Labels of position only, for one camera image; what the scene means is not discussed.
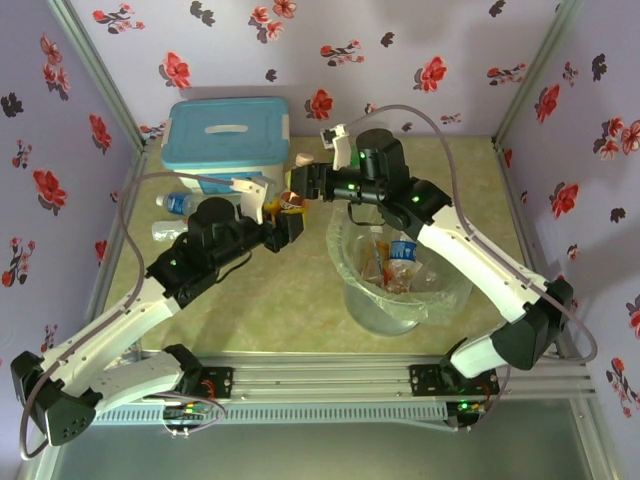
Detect brown swirl bottle beige cap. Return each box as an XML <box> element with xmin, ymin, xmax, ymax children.
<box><xmin>264</xmin><ymin>151</ymin><xmax>317</xmax><ymax>216</ymax></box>

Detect clear bottle red label red cap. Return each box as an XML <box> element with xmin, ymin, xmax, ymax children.
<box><xmin>151</xmin><ymin>219</ymin><xmax>190</xmax><ymax>242</ymax></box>

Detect yellow bottle red label white cap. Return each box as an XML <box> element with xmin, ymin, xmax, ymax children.
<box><xmin>359</xmin><ymin>239</ymin><xmax>391</xmax><ymax>281</ymax></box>

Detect clear plastic bin liner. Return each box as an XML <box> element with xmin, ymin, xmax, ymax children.
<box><xmin>325</xmin><ymin>202</ymin><xmax>474</xmax><ymax>321</ymax></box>

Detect clear plastic bin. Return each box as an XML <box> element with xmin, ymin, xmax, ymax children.
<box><xmin>327</xmin><ymin>202</ymin><xmax>474</xmax><ymax>336</ymax></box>

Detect clear bottle blue label white cap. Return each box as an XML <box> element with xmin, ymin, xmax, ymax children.
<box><xmin>155</xmin><ymin>191</ymin><xmax>206</xmax><ymax>216</ymax></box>

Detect white storage box blue lid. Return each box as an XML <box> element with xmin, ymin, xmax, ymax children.
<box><xmin>160</xmin><ymin>96</ymin><xmax>292</xmax><ymax>194</ymax></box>

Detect small controller circuit board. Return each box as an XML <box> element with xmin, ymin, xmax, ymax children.
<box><xmin>163</xmin><ymin>404</ymin><xmax>214</xmax><ymax>424</ymax></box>
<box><xmin>447</xmin><ymin>397</ymin><xmax>494</xmax><ymax>429</ymax></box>

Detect thin black left gripper cable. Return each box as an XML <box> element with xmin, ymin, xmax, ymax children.
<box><xmin>219</xmin><ymin>249</ymin><xmax>255</xmax><ymax>282</ymax></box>

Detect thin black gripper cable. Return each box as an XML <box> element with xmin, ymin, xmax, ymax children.
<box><xmin>219</xmin><ymin>249</ymin><xmax>255</xmax><ymax>282</ymax></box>
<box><xmin>346</xmin><ymin>202</ymin><xmax>384</xmax><ymax>227</ymax></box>

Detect thin black right gripper cable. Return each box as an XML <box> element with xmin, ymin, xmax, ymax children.
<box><xmin>346</xmin><ymin>202</ymin><xmax>384</xmax><ymax>227</ymax></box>

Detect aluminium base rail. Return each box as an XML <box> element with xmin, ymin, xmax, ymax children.
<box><xmin>49</xmin><ymin>352</ymin><xmax>599</xmax><ymax>401</ymax></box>

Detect grey cable loop at board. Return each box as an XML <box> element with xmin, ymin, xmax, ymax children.
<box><xmin>160</xmin><ymin>387</ymin><xmax>227</xmax><ymax>439</ymax></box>

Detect grey slotted cable duct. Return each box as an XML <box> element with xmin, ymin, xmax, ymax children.
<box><xmin>92</xmin><ymin>402</ymin><xmax>449</xmax><ymax>426</ymax></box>

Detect aluminium frame post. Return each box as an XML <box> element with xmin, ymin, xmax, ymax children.
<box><xmin>47</xmin><ymin>0</ymin><xmax>147</xmax><ymax>151</ymax></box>
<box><xmin>494</xmin><ymin>0</ymin><xmax>586</xmax><ymax>146</ymax></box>

